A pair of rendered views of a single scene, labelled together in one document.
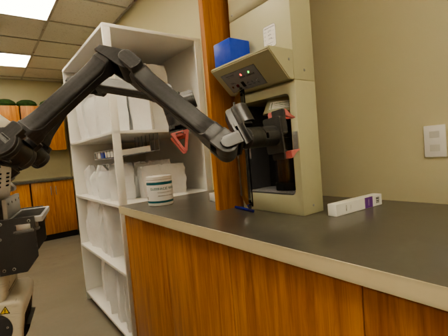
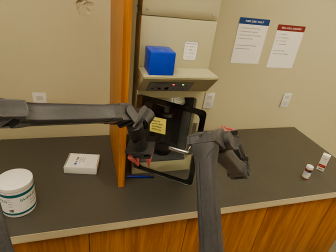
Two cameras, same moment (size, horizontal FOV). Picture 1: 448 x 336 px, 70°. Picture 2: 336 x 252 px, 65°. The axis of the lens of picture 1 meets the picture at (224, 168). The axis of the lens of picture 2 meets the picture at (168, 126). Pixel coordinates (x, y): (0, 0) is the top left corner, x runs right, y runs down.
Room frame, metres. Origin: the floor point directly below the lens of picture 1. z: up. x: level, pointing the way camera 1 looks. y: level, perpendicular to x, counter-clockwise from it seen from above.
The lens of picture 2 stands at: (0.88, 0.91, 1.84)
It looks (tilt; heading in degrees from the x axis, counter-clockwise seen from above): 29 degrees down; 288
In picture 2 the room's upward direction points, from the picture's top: 7 degrees clockwise
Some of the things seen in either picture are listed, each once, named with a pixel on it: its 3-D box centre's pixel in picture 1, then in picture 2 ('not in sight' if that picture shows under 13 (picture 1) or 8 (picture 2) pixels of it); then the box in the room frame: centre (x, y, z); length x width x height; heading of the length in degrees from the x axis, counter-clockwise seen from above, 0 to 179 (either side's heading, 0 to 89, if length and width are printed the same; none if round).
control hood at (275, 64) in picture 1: (249, 74); (177, 83); (1.20, -0.12, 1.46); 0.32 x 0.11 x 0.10; 37
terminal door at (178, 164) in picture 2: (241, 149); (166, 142); (1.19, -0.07, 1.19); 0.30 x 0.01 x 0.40; 1
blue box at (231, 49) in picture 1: (232, 55); (159, 60); (1.27, -0.07, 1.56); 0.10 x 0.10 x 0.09; 37
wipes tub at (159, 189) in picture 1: (159, 189); (17, 192); (1.67, 0.34, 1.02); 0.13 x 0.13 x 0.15
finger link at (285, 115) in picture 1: (283, 123); (226, 134); (0.95, -0.19, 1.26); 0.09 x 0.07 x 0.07; 128
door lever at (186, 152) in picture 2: not in sight; (180, 148); (1.12, -0.04, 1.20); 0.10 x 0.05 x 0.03; 1
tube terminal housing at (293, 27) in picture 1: (285, 111); (163, 95); (1.31, -0.27, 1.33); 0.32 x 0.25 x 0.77; 37
